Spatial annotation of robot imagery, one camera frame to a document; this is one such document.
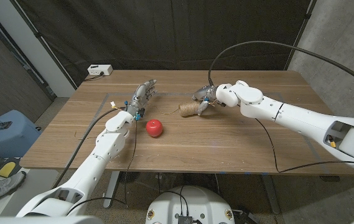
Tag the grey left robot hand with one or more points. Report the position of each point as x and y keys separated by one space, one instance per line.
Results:
x=141 y=96

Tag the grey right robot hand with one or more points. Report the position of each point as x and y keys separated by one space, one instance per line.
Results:
x=206 y=92

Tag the brown twine spool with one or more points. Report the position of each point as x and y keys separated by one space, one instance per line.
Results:
x=189 y=109

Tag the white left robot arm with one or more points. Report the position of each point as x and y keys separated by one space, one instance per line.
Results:
x=92 y=168

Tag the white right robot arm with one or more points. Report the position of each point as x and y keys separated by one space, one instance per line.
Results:
x=304 y=119

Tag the red apple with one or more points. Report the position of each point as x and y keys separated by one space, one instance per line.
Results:
x=154 y=128

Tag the white power strip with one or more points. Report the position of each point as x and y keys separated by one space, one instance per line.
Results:
x=99 y=69

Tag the black backdrop curtain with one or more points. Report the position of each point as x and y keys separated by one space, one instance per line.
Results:
x=164 y=31

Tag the grey table leg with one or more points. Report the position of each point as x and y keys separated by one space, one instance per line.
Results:
x=270 y=193
x=111 y=189

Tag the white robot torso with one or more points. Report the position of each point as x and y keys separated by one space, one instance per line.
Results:
x=192 y=202

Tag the black backdrop stand pole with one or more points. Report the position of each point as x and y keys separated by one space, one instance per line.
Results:
x=301 y=31
x=44 y=42

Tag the blue storage bin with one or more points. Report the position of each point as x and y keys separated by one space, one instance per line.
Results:
x=8 y=140

